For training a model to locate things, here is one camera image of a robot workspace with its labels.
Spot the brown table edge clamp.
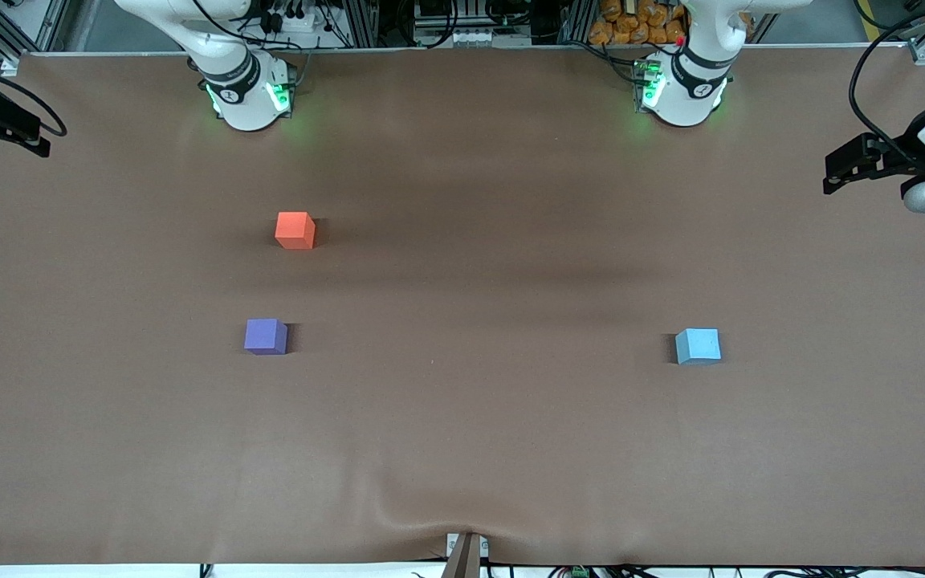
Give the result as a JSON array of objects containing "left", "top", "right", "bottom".
[{"left": 442, "top": 531, "right": 490, "bottom": 578}]

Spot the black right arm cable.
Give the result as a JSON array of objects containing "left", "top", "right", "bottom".
[{"left": 0, "top": 63, "right": 68, "bottom": 139}]

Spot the brown table cover mat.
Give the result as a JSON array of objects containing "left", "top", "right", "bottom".
[{"left": 0, "top": 44, "right": 925, "bottom": 568}]

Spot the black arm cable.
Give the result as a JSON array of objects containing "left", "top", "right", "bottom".
[
  {"left": 0, "top": 63, "right": 68, "bottom": 139},
  {"left": 849, "top": 0, "right": 925, "bottom": 168}
]

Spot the orange foam block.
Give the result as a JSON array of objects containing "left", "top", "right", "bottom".
[{"left": 275, "top": 211, "right": 317, "bottom": 250}]

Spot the purple foam block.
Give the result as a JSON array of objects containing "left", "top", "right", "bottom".
[{"left": 243, "top": 318, "right": 289, "bottom": 356}]

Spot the pile of orange bags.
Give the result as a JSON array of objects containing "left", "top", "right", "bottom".
[{"left": 588, "top": 0, "right": 689, "bottom": 47}]

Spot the white power strip with plugs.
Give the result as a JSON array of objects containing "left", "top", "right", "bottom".
[{"left": 257, "top": 4, "right": 328, "bottom": 35}]

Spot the blue foam block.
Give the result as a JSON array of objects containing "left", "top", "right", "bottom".
[{"left": 674, "top": 328, "right": 723, "bottom": 366}]

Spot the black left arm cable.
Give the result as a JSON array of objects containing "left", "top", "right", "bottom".
[{"left": 849, "top": 0, "right": 925, "bottom": 168}]

